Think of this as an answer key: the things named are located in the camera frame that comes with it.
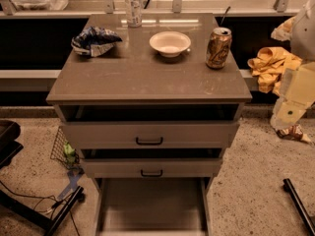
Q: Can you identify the grey drawer cabinet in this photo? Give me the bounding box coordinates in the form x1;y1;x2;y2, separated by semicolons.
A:
45;13;253;236

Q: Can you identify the green object in basket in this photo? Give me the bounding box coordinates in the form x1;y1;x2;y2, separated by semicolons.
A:
63;143;76;164

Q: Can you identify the black stand leg left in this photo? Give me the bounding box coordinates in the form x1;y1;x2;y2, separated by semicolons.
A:
0;186;84;236

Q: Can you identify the wire mesh basket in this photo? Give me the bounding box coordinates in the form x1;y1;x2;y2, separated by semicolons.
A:
50;128;80;170

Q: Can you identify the black cable on floor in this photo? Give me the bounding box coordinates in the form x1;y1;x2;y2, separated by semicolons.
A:
0;180;81;236

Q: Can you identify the brown snack wrapper on floor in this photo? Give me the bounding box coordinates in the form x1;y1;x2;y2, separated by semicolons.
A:
277;124;312;144

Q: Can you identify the bottom grey open drawer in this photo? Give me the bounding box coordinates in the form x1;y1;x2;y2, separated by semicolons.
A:
94;178;212;236

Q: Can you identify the top grey drawer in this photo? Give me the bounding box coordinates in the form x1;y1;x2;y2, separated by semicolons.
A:
61;121;239;149

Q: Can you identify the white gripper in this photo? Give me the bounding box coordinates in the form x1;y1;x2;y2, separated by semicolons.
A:
270;62;315;130

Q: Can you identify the white bowl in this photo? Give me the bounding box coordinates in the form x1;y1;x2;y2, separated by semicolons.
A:
150;31;191;58

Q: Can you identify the blue tape on floor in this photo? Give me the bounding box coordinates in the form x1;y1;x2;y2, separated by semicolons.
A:
58;170;82;200

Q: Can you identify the middle grey drawer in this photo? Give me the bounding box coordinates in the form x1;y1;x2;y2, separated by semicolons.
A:
81;158;222;178

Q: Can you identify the clear plastic water bottle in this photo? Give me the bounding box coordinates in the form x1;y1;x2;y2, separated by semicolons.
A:
124;0;142;28

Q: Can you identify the black stand leg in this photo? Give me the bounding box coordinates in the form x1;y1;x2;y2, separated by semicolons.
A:
0;186;84;236
283;178;315;236

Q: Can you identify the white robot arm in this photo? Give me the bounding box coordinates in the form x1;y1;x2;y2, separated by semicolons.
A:
271;0;315;130

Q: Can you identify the black stand leg right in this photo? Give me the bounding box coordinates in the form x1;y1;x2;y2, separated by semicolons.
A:
283;178;315;236

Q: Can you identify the gold soda can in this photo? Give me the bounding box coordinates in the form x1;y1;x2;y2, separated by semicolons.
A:
206;27;232;69

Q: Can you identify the blue chip bag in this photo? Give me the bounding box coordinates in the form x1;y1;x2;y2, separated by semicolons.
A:
71;27;122;57

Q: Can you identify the black chair edge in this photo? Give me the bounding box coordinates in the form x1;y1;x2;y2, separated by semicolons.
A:
0;120;23;168

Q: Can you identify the yellow crumpled cloth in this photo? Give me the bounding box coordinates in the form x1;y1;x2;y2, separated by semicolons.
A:
247;47;302;95

